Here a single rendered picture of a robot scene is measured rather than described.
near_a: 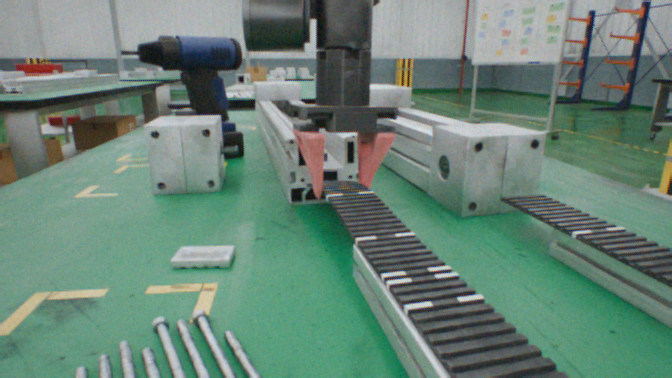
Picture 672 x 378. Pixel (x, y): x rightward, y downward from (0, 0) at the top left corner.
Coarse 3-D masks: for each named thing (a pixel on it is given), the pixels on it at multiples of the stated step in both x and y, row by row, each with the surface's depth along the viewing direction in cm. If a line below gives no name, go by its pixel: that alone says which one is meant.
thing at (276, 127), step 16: (272, 112) 78; (288, 112) 107; (272, 128) 69; (288, 128) 59; (320, 128) 67; (272, 144) 71; (288, 144) 51; (336, 144) 57; (352, 144) 54; (272, 160) 73; (288, 160) 51; (304, 160) 53; (336, 160) 57; (352, 160) 54; (288, 176) 56; (304, 176) 53; (336, 176) 54; (352, 176) 54; (288, 192) 53; (304, 192) 53
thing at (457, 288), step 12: (396, 288) 27; (408, 288) 27; (420, 288) 27; (432, 288) 27; (444, 288) 27; (456, 288) 27; (468, 288) 27; (396, 300) 26; (408, 300) 25; (420, 300) 26; (432, 300) 26
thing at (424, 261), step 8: (416, 256) 31; (424, 256) 31; (432, 256) 31; (376, 264) 30; (384, 264) 30; (392, 264) 30; (400, 264) 30; (408, 264) 30; (416, 264) 30; (424, 264) 30; (432, 264) 30; (440, 264) 30; (376, 272) 30; (384, 272) 29; (392, 272) 29
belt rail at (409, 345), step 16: (368, 272) 31; (368, 288) 31; (384, 288) 28; (384, 304) 27; (384, 320) 28; (400, 320) 25; (400, 336) 26; (416, 336) 23; (400, 352) 25; (416, 352) 23; (432, 352) 21; (416, 368) 23; (432, 368) 21
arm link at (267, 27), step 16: (256, 0) 39; (272, 0) 40; (288, 0) 40; (256, 16) 39; (272, 16) 39; (288, 16) 39; (256, 32) 40; (272, 32) 40; (288, 32) 40; (256, 48) 42; (272, 48) 42; (288, 48) 42; (304, 48) 43
